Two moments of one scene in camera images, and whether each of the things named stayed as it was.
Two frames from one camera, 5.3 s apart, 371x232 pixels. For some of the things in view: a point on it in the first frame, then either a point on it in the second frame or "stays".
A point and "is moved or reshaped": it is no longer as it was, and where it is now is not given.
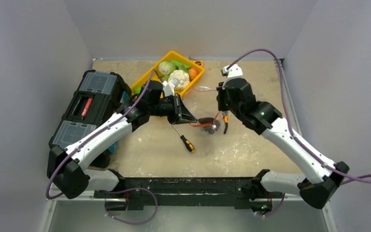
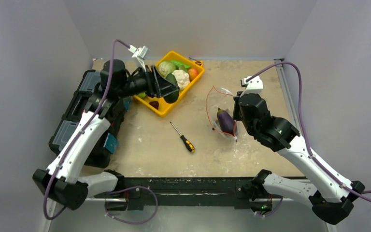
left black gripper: (184, 115) → (156, 83)
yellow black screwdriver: (188, 143) stays
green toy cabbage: (166, 67) stays
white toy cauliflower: (183, 78) stays
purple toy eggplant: (210, 129) → (225, 121)
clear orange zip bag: (202, 101) is moved or reshaped
